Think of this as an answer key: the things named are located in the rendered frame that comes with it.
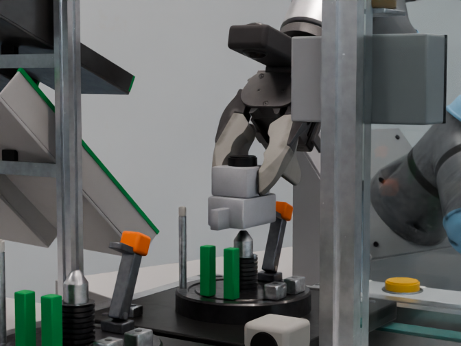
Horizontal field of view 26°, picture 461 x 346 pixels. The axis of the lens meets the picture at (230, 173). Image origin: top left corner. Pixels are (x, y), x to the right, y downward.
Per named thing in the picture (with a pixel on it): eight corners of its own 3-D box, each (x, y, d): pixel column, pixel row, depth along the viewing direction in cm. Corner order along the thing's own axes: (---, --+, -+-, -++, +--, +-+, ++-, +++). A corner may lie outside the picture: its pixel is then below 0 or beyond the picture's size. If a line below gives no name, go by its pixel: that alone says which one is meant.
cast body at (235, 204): (241, 218, 106) (241, 153, 106) (276, 222, 104) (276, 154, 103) (195, 228, 99) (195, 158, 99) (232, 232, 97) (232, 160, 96)
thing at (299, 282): (292, 289, 103) (293, 274, 102) (305, 291, 102) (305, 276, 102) (282, 293, 101) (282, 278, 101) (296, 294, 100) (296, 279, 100)
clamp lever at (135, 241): (115, 319, 87) (134, 235, 89) (133, 323, 86) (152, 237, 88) (89, 312, 84) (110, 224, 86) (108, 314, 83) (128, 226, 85)
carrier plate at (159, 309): (211, 292, 120) (211, 274, 120) (398, 318, 107) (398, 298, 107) (77, 336, 100) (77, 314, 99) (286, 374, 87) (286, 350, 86)
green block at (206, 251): (206, 293, 101) (206, 244, 100) (216, 294, 100) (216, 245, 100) (199, 295, 100) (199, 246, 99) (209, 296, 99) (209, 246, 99)
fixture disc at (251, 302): (223, 288, 113) (223, 270, 112) (335, 303, 105) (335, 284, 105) (147, 312, 101) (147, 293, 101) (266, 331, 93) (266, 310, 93)
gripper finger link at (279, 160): (304, 217, 102) (315, 145, 107) (282, 183, 98) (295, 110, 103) (276, 220, 103) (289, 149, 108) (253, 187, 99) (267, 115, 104)
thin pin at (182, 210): (182, 286, 104) (181, 205, 103) (188, 287, 103) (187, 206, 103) (177, 287, 103) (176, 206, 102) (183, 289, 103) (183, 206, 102)
